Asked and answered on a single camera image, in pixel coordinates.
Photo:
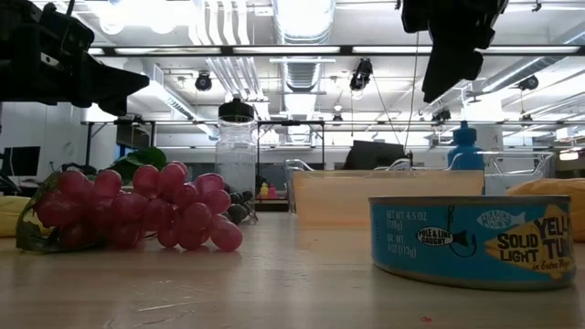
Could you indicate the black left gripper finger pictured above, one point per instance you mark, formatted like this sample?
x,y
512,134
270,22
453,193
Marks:
x,y
100,80
114,109

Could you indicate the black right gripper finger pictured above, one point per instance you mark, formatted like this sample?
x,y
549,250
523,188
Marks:
x,y
466,64
434,64

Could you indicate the blue squeeze bottle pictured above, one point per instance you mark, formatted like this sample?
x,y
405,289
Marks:
x,y
465,141

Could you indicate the red toy grape bunch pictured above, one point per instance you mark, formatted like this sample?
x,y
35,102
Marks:
x,y
137,205

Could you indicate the clear bottle with black lid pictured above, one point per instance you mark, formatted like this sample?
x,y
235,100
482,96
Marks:
x,y
235,151

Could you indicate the orange yellow toy food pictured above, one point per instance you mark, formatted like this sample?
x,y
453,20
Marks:
x,y
548,187

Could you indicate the yellow toy banana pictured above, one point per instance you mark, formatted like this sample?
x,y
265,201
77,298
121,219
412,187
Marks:
x,y
11,217

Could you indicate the dark purple toy grape bunch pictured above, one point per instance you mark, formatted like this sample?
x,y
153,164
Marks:
x,y
237,212

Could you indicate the blue tuna can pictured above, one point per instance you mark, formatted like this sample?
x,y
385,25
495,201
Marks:
x,y
457,247

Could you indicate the green potted plant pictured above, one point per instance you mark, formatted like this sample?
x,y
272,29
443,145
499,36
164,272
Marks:
x,y
141,159

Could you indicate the black ceiling spotlight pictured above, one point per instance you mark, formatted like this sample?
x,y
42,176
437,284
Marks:
x,y
203,82
528,82
361,73

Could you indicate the black computer monitor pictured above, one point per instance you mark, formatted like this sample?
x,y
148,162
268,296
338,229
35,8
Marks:
x,y
375,155
20,161

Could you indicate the clear plastic bin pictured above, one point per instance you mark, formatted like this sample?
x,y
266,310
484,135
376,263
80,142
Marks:
x,y
516,178
289,187

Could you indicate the small yellow bottle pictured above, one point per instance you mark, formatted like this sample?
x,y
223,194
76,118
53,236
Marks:
x,y
263,191

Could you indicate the small pink bottle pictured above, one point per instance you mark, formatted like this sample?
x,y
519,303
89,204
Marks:
x,y
273,192

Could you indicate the black aluminium rig frame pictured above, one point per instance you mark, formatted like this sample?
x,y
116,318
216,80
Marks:
x,y
347,50

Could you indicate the silver ventilation duct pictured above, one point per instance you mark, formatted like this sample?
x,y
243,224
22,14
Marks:
x,y
304,23

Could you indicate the black metal background frame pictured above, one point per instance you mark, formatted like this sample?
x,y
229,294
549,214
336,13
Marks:
x,y
292,123

